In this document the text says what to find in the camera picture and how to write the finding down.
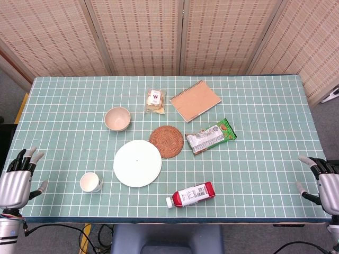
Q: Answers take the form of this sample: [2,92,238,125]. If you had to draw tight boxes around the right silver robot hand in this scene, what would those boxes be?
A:
[295,155,339,215]

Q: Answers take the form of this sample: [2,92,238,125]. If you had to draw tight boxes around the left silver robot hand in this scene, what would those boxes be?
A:
[0,147,49,211]

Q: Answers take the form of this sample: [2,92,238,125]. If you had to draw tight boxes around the white paper cup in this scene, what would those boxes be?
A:
[79,172,103,193]

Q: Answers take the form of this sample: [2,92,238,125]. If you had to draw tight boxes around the beige bowl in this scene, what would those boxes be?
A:
[104,106,131,132]

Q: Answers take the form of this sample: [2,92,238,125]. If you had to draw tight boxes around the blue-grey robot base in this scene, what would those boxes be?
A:
[110,224,225,254]

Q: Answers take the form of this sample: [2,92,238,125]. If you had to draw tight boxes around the white round plate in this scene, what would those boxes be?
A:
[113,140,163,188]

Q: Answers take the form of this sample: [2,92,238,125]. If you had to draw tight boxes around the green checked tablecloth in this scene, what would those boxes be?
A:
[1,75,333,224]

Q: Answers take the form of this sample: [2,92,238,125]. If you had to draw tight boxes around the yellow floor tape strip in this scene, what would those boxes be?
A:
[78,223,92,254]
[14,92,30,124]

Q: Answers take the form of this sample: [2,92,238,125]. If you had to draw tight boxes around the white stand foot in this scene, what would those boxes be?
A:
[321,87,339,104]

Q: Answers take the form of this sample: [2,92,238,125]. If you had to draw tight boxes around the green snack packet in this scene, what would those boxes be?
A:
[184,117,237,156]

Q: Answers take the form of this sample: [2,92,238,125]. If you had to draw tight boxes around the red juice bottle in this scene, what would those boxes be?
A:
[166,182,216,209]

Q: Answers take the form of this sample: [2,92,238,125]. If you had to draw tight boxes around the brown woven round coaster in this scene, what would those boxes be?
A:
[149,125,184,159]

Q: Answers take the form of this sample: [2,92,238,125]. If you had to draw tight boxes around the brown spiral notebook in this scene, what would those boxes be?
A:
[169,80,222,123]

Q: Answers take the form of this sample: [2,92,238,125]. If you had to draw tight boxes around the clear packaged bread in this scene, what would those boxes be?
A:
[144,88,167,115]

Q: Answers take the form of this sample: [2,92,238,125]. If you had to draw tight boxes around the bamboo folding screen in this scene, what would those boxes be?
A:
[0,0,339,106]

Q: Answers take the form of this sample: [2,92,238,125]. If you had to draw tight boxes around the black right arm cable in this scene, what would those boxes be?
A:
[272,241,336,254]

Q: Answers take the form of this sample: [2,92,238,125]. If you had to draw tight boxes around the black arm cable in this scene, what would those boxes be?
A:
[272,241,336,254]
[23,223,99,254]

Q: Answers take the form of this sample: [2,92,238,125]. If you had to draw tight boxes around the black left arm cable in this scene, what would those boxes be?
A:
[23,223,99,254]

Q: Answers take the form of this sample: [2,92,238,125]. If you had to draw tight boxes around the tangled black floor cables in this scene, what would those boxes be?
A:
[91,224,115,253]

